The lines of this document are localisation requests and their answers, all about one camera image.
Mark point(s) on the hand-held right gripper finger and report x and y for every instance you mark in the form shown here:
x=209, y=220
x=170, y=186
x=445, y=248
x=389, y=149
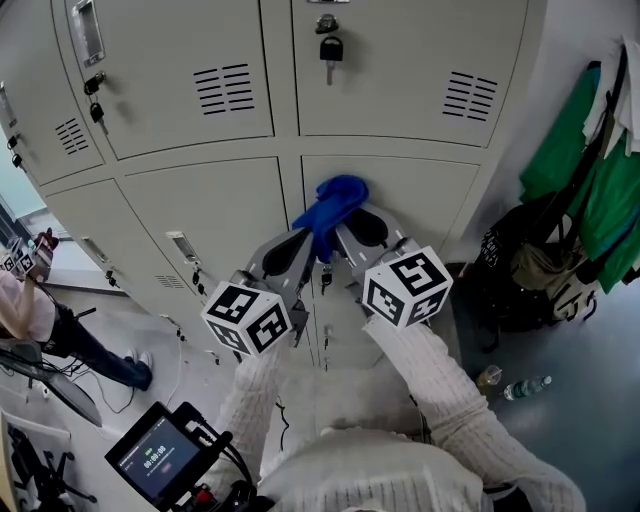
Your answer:
x=352, y=255
x=395, y=235

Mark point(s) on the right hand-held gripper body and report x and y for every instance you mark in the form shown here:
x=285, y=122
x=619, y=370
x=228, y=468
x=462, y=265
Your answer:
x=405, y=290

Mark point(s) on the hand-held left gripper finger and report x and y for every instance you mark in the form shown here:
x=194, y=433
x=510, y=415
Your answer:
x=260, y=260
x=300, y=270

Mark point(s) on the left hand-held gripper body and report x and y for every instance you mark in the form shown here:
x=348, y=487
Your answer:
x=240, y=320

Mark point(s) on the blue cloth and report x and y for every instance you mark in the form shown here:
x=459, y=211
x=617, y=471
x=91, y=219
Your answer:
x=340, y=195

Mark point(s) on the grey metal locker cabinet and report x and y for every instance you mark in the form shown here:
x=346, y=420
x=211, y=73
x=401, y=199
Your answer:
x=200, y=210

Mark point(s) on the person's right forearm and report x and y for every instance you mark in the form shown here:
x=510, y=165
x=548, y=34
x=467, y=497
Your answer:
x=425, y=380

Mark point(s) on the person's left forearm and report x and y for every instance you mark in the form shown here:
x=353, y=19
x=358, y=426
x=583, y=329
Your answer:
x=250, y=415

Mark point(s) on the black bag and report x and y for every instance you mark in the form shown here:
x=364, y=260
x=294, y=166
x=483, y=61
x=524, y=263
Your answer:
x=500, y=280

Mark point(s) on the clear plastic cup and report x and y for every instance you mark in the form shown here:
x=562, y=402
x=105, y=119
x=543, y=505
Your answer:
x=487, y=382

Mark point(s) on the khaki bag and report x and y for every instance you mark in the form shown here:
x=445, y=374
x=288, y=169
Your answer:
x=535, y=265

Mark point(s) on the clear plastic water bottle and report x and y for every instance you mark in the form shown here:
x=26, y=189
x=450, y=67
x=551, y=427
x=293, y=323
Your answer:
x=525, y=389

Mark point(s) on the black monitor screen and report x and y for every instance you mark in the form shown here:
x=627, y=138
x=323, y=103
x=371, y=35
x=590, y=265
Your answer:
x=155, y=455

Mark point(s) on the white patterned backpack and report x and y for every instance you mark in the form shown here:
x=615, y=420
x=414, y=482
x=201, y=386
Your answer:
x=575, y=300

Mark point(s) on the gray mesh chair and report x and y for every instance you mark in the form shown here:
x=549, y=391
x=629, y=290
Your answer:
x=75, y=400

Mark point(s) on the person's torso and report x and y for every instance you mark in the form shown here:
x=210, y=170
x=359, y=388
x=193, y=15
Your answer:
x=375, y=475

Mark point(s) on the black clothes rack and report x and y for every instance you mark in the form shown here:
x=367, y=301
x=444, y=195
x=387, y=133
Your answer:
x=586, y=160

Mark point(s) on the green jacket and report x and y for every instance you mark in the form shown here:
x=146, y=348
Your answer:
x=615, y=210

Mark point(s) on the black office chair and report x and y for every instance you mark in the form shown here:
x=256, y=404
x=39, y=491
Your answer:
x=40, y=475

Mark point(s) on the white shirt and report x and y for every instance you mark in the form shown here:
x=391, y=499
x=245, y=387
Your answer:
x=632, y=100

